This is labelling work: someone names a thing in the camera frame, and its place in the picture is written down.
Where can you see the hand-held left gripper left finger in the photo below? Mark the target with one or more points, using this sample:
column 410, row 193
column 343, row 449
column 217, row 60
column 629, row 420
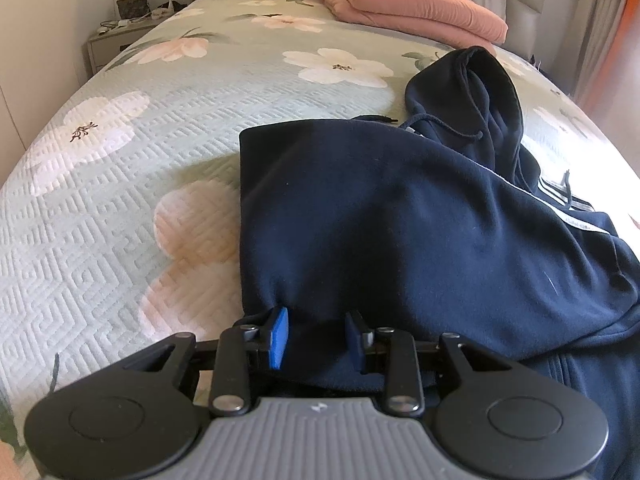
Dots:
column 278, row 342

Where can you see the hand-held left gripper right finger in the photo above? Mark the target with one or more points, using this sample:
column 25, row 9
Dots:
column 356, row 345

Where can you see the navy blue hoodie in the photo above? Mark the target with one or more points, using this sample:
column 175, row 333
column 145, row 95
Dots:
column 400, row 220

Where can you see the bed with floral bedspread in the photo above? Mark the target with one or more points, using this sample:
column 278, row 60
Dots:
column 150, row 160

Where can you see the beige nightstand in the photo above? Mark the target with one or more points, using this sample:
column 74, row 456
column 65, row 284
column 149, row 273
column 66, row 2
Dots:
column 107, row 47

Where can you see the folded pink blanket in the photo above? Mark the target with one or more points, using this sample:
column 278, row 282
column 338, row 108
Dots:
column 410, row 5

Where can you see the dark woven bag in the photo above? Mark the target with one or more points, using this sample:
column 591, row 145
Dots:
column 132, row 6

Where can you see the window curtain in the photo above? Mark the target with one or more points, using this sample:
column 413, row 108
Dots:
column 617, row 50

